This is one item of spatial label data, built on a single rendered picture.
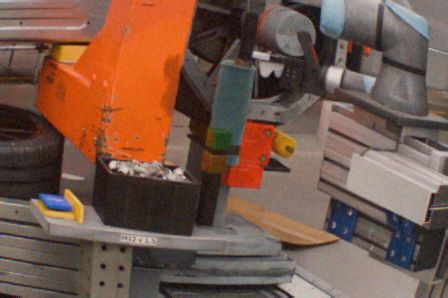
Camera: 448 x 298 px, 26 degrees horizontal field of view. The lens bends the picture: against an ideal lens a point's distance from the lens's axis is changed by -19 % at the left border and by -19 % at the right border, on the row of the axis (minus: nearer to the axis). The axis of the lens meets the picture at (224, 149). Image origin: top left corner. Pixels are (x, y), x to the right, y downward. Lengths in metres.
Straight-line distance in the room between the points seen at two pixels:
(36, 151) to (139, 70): 0.39
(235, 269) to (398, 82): 1.23
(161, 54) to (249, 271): 0.98
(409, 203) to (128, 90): 0.81
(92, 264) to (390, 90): 0.75
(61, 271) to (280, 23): 0.90
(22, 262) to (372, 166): 0.98
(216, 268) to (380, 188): 1.28
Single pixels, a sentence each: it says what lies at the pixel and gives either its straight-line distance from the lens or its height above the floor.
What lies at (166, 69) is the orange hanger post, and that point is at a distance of 2.48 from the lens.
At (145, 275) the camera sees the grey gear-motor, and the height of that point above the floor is 0.19.
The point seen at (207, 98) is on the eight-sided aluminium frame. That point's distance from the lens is 3.01.
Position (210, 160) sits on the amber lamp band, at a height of 0.60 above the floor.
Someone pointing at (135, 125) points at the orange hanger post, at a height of 0.63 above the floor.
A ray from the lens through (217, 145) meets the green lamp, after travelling 2.40.
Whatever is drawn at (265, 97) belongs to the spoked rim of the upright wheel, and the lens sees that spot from 3.20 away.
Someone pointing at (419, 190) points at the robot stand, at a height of 0.72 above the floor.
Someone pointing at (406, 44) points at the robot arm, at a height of 0.96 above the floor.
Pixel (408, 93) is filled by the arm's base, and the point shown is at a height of 0.86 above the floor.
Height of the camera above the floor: 1.09
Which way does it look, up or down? 11 degrees down
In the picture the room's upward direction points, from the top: 10 degrees clockwise
